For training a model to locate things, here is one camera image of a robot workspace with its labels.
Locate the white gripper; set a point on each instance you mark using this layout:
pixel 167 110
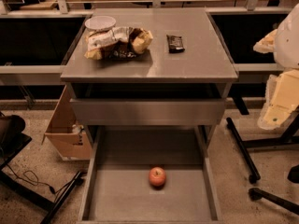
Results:
pixel 288 42

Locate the red apple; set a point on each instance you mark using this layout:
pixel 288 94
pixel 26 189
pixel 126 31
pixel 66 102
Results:
pixel 157 176

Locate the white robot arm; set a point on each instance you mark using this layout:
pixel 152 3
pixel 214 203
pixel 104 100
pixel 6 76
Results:
pixel 286 47

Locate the grey metal drawer cabinet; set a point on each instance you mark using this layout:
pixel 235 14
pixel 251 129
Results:
pixel 153 76

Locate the open middle drawer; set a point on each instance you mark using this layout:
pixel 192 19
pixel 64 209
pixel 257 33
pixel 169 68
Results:
pixel 118 191

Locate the closed top drawer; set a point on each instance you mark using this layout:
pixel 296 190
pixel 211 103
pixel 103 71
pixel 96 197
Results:
pixel 136 113

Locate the dark chocolate bar wrapper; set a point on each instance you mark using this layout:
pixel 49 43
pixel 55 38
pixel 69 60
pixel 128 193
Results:
pixel 175 44

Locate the crumpled chip bag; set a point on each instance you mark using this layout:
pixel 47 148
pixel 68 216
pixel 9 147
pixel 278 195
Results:
pixel 118 43

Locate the cardboard box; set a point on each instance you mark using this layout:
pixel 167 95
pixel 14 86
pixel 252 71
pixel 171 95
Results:
pixel 66 134

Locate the black stand leg left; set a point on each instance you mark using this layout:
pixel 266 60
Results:
pixel 77 180

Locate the black chair left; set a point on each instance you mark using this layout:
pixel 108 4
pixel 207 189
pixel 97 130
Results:
pixel 12 138

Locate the metal railing frame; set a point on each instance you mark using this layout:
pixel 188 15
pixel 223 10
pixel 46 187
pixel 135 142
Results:
pixel 207 67

